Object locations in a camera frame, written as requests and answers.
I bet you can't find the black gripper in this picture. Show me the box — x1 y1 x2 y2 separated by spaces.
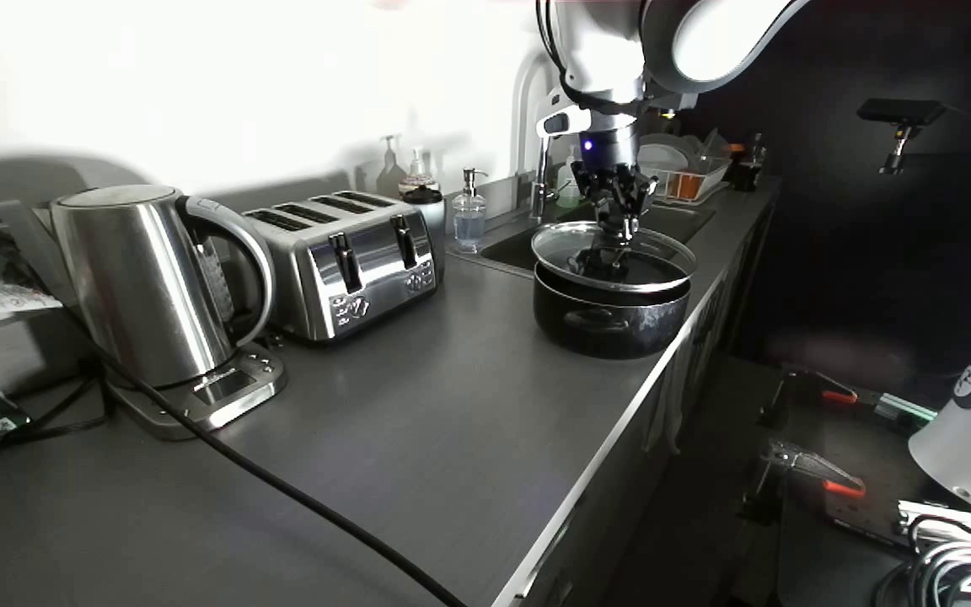
567 108 655 245

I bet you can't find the round glass pot lid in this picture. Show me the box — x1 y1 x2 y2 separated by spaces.
527 217 700 305

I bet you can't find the black cooking pot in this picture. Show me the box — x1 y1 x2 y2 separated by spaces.
528 254 698 360

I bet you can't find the double basin steel sink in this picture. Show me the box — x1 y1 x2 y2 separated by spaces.
479 199 728 275

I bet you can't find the steel sink faucet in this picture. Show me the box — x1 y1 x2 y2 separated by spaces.
522 166 557 226

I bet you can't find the dish rack with dishes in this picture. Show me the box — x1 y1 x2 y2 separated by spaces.
633 127 735 214

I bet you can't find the small dark bottle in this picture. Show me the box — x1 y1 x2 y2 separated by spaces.
728 130 767 194

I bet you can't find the clear soap dispenser bottle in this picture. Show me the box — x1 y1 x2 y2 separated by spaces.
448 166 492 257

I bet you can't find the clear pump bottle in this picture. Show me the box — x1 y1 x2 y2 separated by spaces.
372 130 411 203

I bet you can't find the stainless steel four-slot toaster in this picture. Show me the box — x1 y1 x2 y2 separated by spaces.
239 184 444 347

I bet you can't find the steel kettle base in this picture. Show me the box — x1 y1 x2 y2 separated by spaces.
100 342 291 443

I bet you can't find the stainless steel electric kettle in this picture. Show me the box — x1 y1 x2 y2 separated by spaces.
49 183 281 392

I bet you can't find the black clamp orange handle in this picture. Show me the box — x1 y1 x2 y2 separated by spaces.
757 437 873 522
783 368 940 433

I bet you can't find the black power cable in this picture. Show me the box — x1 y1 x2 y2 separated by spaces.
100 363 470 607

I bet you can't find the white cable bundle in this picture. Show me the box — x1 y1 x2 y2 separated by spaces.
894 496 971 607

